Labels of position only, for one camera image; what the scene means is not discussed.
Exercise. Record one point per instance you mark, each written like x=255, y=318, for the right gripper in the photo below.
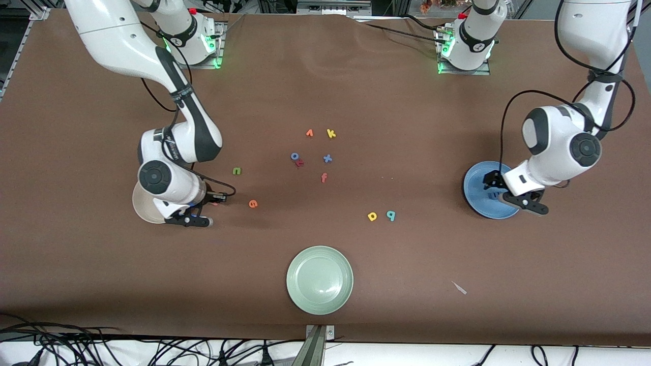
x=210, y=197

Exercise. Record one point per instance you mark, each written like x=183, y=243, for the pale green plate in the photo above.
x=320, y=280

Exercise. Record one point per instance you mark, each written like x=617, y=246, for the teal foam letter b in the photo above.
x=393, y=217

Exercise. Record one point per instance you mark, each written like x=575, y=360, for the small white paper scrap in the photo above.
x=459, y=287

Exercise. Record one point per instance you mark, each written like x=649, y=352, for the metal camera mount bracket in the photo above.
x=316, y=345

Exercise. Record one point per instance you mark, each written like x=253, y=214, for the grey metal box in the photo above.
x=333, y=7

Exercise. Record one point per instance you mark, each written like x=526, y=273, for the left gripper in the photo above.
x=492, y=180

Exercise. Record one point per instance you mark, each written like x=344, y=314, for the beige plate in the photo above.
x=145, y=208

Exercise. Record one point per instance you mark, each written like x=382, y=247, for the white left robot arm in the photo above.
x=559, y=137

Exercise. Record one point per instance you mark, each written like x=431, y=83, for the orange dried flowers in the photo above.
x=426, y=6

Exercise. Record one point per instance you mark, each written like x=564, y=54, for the black power plug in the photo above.
x=222, y=359
x=264, y=357

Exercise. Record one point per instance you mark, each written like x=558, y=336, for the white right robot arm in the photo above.
x=122, y=46

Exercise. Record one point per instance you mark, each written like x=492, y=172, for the blue plate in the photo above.
x=475, y=190

